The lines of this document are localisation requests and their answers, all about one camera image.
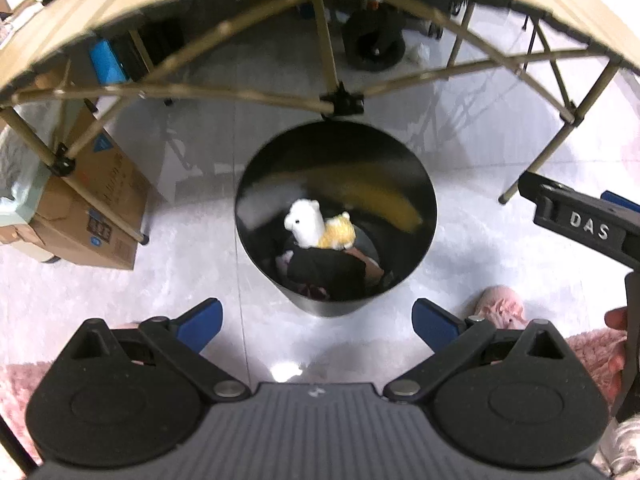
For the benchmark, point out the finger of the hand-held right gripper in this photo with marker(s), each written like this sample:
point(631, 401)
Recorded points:
point(560, 205)
point(625, 204)

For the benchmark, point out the blue plastic box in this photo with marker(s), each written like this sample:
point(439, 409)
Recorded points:
point(110, 62)

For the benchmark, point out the white crumpled paper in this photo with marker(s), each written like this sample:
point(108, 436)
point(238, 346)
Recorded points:
point(419, 53)

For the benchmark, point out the person's right forearm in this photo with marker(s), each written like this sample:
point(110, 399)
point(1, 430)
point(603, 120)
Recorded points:
point(590, 360)

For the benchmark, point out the large cardboard box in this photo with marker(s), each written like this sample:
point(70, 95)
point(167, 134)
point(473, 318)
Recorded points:
point(95, 195)

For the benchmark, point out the pink fuzzy clothing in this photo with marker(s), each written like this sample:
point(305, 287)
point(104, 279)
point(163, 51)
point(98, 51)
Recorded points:
point(17, 400)

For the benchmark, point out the light green bin liner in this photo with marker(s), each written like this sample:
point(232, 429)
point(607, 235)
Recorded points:
point(20, 175)

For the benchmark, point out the black round bin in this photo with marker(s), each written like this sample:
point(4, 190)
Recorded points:
point(380, 145)

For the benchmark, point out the black wheel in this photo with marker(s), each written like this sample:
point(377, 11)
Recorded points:
point(360, 45)

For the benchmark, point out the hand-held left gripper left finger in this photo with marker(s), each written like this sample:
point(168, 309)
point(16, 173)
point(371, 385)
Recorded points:
point(200, 325)

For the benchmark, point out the brown foam block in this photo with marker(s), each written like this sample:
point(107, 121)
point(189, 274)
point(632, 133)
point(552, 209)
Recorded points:
point(372, 269)

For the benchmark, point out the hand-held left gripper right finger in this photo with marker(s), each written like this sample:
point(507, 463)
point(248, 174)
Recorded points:
point(435, 325)

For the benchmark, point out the black knit cloth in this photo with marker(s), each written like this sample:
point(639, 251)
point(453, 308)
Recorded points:
point(325, 270)

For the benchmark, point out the person's right hand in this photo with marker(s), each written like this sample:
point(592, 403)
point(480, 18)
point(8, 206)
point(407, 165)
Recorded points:
point(617, 365)

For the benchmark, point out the white yellow alpaca plush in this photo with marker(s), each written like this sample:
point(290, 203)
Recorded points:
point(305, 220)

